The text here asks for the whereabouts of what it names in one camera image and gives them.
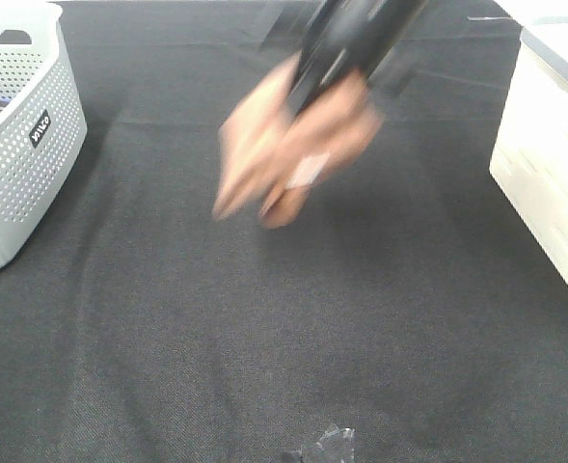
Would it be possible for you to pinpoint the black sleeved forearm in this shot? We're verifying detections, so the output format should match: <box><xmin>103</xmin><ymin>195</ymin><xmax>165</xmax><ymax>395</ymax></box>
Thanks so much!
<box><xmin>257</xmin><ymin>0</ymin><xmax>432</xmax><ymax>117</ymax></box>

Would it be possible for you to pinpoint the clear tape piece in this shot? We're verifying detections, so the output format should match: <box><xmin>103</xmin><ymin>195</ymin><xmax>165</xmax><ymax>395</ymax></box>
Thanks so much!
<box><xmin>280</xmin><ymin>424</ymin><xmax>356</xmax><ymax>463</ymax></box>

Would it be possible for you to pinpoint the bare human hand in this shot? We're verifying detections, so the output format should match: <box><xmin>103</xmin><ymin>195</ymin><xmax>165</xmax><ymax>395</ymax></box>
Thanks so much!
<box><xmin>212</xmin><ymin>55</ymin><xmax>383</xmax><ymax>229</ymax></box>

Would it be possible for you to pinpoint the white storage box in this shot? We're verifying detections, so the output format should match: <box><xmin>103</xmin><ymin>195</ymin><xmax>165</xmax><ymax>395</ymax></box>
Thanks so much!
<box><xmin>489</xmin><ymin>16</ymin><xmax>568</xmax><ymax>285</ymax></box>

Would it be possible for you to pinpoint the grey perforated plastic basket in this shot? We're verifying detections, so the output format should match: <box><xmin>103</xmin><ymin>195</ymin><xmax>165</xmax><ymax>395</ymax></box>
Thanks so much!
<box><xmin>0</xmin><ymin>1</ymin><xmax>87</xmax><ymax>269</ymax></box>

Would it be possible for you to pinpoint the black table cloth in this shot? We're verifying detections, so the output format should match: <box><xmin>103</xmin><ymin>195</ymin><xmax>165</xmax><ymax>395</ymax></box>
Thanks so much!
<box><xmin>0</xmin><ymin>1</ymin><xmax>568</xmax><ymax>462</ymax></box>

